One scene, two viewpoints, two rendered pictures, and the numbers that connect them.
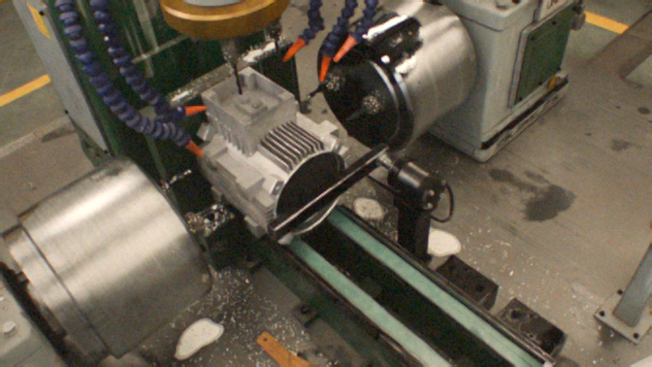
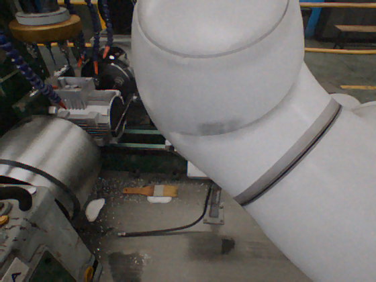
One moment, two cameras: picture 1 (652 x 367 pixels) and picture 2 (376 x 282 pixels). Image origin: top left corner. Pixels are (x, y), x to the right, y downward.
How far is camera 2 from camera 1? 0.42 m
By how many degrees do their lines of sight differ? 35
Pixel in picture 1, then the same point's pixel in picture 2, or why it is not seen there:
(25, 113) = not seen: outside the picture
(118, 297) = (73, 170)
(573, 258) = not seen: hidden behind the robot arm
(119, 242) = (58, 144)
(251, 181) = (94, 115)
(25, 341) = (48, 193)
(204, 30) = (52, 34)
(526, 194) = not seen: hidden behind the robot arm
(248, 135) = (82, 96)
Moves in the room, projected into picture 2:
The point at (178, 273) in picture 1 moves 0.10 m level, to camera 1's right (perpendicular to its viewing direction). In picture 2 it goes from (91, 153) to (123, 135)
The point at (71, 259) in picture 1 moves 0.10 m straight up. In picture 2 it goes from (37, 158) to (13, 119)
